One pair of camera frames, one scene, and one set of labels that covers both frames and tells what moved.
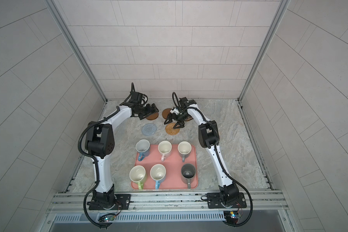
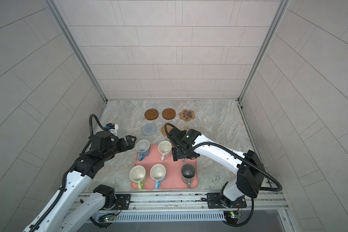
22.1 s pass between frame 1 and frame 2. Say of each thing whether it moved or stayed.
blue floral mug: stayed
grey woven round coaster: stayed
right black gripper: moved
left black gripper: moved
